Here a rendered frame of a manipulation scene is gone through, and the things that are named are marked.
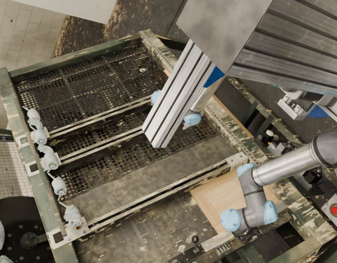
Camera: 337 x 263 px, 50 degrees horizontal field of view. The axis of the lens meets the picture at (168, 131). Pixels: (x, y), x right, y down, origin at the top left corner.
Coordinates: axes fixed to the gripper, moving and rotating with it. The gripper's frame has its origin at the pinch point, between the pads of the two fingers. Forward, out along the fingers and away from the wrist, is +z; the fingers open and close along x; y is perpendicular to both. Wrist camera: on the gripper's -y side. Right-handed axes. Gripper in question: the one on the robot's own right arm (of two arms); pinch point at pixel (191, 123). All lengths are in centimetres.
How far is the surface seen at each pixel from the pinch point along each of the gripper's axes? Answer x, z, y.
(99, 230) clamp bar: 20, -8, 71
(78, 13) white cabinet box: -347, 119, 46
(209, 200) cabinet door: 30.2, 26.0, 20.9
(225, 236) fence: 53, 21, 23
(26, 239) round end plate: -17, 4, 129
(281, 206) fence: 53, 40, -8
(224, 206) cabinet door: 37.2, 28.7, 16.2
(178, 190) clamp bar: 18.9, 14.1, 30.0
